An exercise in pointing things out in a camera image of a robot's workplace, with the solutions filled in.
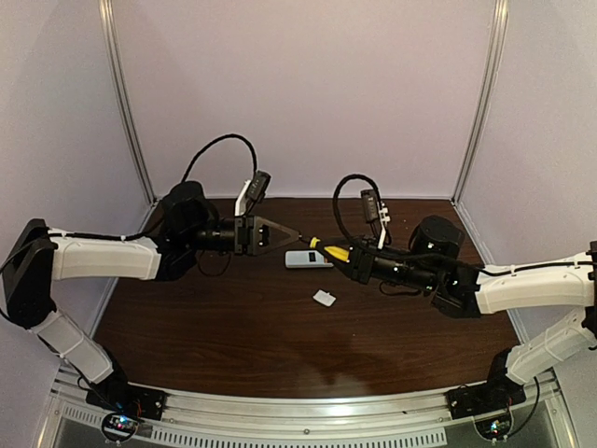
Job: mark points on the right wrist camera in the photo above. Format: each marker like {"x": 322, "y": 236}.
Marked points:
{"x": 376, "y": 216}

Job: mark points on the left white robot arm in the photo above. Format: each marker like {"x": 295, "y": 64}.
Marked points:
{"x": 190, "y": 225}

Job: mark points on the right aluminium frame post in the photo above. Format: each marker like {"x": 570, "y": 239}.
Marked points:
{"x": 495, "y": 49}

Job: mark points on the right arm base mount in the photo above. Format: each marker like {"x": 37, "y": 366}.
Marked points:
{"x": 489, "y": 407}

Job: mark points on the front aluminium rail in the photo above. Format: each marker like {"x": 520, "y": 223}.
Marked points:
{"x": 420, "y": 419}

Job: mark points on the yellow handled screwdriver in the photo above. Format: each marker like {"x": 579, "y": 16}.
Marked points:
{"x": 331, "y": 252}

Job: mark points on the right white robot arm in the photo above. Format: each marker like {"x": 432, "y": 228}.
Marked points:
{"x": 430, "y": 265}

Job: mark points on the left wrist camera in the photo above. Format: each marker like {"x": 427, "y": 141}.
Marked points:
{"x": 252, "y": 193}

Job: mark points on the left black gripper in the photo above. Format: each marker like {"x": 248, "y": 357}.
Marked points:
{"x": 242, "y": 234}

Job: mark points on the aluminium frame post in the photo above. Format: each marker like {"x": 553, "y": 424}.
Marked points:
{"x": 108, "y": 22}
{"x": 495, "y": 49}

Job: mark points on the white battery cover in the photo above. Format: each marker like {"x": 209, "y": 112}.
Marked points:
{"x": 324, "y": 298}

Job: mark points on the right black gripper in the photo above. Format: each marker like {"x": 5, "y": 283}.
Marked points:
{"x": 359, "y": 264}

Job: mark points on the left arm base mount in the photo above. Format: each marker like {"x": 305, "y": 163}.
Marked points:
{"x": 130, "y": 408}

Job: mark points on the white remote control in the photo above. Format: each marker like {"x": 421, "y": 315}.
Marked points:
{"x": 306, "y": 259}

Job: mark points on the left aluminium frame post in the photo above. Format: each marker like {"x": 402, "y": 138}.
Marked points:
{"x": 108, "y": 22}

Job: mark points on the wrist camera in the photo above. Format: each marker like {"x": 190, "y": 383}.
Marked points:
{"x": 252, "y": 193}
{"x": 376, "y": 216}

